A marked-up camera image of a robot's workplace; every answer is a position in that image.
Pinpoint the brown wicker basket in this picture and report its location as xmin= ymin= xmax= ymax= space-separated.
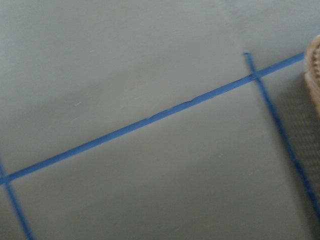
xmin=304 ymin=35 xmax=320 ymax=115

